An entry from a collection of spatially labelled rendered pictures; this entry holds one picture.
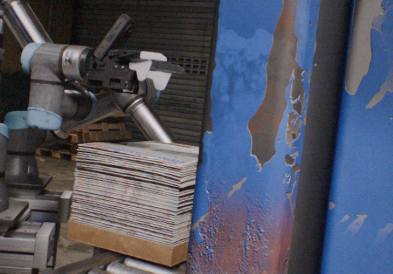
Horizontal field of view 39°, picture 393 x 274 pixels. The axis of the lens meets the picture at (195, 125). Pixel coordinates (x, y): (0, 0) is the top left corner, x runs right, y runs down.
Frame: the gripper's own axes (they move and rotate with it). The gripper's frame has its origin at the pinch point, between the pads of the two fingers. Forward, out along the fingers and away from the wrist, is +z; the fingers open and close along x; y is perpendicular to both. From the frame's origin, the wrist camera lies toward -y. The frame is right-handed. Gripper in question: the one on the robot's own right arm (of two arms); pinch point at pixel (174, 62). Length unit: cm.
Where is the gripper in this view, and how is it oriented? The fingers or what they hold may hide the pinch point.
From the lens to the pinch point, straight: 117.2
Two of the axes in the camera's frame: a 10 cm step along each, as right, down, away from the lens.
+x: -3.1, -1.2, -9.4
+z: 9.4, 1.2, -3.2
